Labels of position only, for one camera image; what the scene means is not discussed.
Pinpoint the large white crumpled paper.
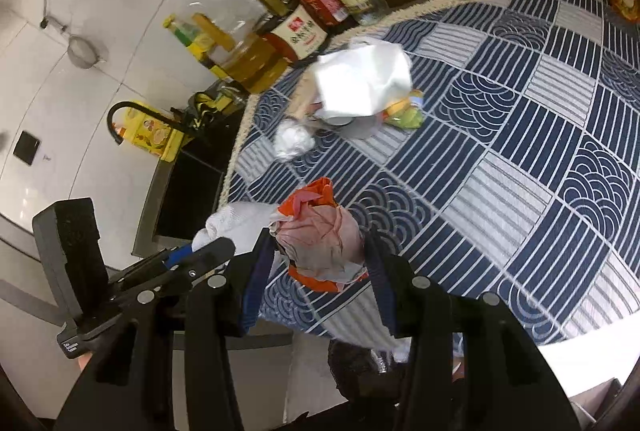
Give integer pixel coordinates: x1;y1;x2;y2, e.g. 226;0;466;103
312;38;413;119

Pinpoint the pink and orange wrapper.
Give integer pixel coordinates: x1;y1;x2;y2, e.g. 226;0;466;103
270;177;368;294

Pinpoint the small green cap bottle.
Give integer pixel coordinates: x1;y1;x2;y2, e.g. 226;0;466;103
162;13;226;79

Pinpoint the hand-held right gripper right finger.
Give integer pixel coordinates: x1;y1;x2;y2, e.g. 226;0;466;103
362;226;583;431

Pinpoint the tan paper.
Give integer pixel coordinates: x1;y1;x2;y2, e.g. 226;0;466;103
290;76;321;122

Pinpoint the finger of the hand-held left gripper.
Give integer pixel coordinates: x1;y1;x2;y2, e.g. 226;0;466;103
155;238;236;287
107;247;193;299

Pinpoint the silvery white ball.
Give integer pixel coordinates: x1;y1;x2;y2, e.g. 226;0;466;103
272;120;316;162

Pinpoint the green and yellow wrapper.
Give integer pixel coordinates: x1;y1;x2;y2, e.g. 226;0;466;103
382;91;426;130

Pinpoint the blue patterned tablecloth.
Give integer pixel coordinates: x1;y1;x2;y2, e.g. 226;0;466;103
217;0;640;347

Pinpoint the black wall socket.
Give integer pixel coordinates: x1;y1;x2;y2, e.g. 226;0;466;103
12;130;41;166

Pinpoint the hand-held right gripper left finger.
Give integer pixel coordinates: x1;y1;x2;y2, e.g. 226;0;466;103
52;228;281;431

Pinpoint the metal mesh strainer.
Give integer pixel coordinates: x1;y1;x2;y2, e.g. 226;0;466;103
40;16;108;70

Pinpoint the black and yellow cloth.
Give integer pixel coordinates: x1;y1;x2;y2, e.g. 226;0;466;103
185;81;251;132

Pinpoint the yellow box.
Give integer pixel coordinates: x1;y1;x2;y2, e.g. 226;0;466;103
112;106;188;162

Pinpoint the black faucet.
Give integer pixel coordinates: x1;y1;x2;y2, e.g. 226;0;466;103
106;101;196;146

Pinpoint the clear oil bottle gold cap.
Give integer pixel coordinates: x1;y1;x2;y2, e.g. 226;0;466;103
207;0;293;94

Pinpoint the black sink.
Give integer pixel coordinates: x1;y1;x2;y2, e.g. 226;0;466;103
132;146;226;257

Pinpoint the white tissue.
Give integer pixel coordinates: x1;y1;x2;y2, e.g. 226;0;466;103
192;201;281;262

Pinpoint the dark sauce bottle gold neck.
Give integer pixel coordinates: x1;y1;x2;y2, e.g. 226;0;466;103
239;0;331;64

